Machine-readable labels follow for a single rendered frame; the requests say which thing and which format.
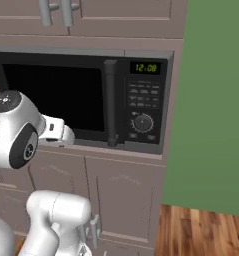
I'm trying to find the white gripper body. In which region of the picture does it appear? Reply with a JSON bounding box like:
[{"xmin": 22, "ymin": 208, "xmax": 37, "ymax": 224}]
[{"xmin": 58, "ymin": 119, "xmax": 76, "ymax": 146}]

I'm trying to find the black microwave door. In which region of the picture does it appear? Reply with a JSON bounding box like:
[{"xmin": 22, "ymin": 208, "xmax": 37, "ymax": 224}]
[{"xmin": 0, "ymin": 52, "xmax": 126, "ymax": 150}]

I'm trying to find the brown cupboard door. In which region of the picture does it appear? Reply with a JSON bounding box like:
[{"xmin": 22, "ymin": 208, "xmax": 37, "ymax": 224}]
[
  {"xmin": 84, "ymin": 155, "xmax": 167, "ymax": 250},
  {"xmin": 0, "ymin": 0, "xmax": 71, "ymax": 37},
  {"xmin": 68, "ymin": 0, "xmax": 189, "ymax": 40},
  {"xmin": 26, "ymin": 150, "xmax": 92, "ymax": 234}
]

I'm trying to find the black microwave oven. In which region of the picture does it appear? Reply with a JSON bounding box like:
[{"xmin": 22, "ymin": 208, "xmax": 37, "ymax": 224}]
[{"xmin": 0, "ymin": 45, "xmax": 175, "ymax": 156}]

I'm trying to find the brown tall cupboard housing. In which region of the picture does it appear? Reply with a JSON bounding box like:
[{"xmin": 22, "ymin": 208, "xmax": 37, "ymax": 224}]
[{"xmin": 0, "ymin": 0, "xmax": 189, "ymax": 256}]

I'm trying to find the black microwave door handle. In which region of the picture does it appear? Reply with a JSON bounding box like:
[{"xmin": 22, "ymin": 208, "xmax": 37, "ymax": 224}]
[{"xmin": 102, "ymin": 59, "xmax": 120, "ymax": 148}]

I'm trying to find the silver cupboard handle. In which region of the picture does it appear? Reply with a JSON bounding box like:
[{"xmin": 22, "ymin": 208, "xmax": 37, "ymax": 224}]
[
  {"xmin": 38, "ymin": 0, "xmax": 61, "ymax": 28},
  {"xmin": 59, "ymin": 0, "xmax": 82, "ymax": 28},
  {"xmin": 89, "ymin": 213, "xmax": 102, "ymax": 251}
]

